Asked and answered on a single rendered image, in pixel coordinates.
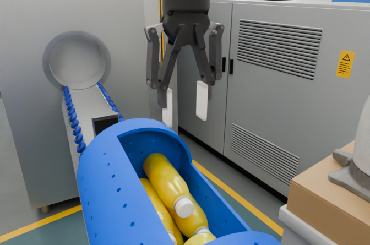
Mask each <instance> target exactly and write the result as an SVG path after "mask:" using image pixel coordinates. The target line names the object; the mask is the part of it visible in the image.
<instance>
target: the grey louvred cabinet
mask: <svg viewBox="0 0 370 245"><path fill-rule="evenodd" d="M208 15H209V19H210V21H211V22H213V23H219V24H223V25H224V27H225V28H224V32H223V35H222V38H221V42H222V78H221V79H220V80H216V81H215V85H214V86H211V99H210V100H209V101H208V103H207V117H206V121H203V120H202V119H200V118H199V117H198V116H197V115H196V108H197V81H202V80H201V78H200V74H199V70H198V67H197V63H196V60H195V56H194V53H193V49H192V48H191V46H190V45H186V46H182V47H181V50H180V52H179V53H178V55H177V106H178V130H179V131H180V132H181V133H183V134H184V135H186V136H187V137H189V138H190V139H192V140H193V141H195V142H196V143H197V144H199V145H200V146H202V147H203V148H205V149H206V150H207V151H209V152H211V153H212V154H214V155H215V156H216V157H218V158H219V159H221V160H222V161H223V162H225V163H227V164H228V165H230V166H231V167H232V168H234V169H235V170H237V171H238V172H240V173H241V174H243V175H244V176H246V177H247V178H249V179H250V180H251V181H253V182H254V183H256V184H257V185H258V186H260V187H262V188H263V189H265V190H266V191H267V192H269V193H270V194H272V195H273V196H275V197H276V198H278V199H279V200H280V201H282V202H283V203H285V204H287V201H288V197H289V191H290V184H291V179H293V178H294V177H296V176H298V175H299V174H300V173H302V172H304V171H305V170H307V169H309V168H310V167H312V166H314V165H315V164H317V163H318V162H320V161H322V160H323V159H325V158H326V157H328V156H330V155H331V154H333V152H334V151H335V150H336V149H341V148H343V147H344V146H346V145H347V144H349V143H351V142H352V141H354V140H355V137H356V132H357V127H358V123H359V120H360V116H361V113H362V110H363V107H364V105H365V103H366V101H367V99H368V97H369V95H370V5H367V4H337V3H332V1H319V0H289V1H266V0H210V8H209V12H208Z"/></svg>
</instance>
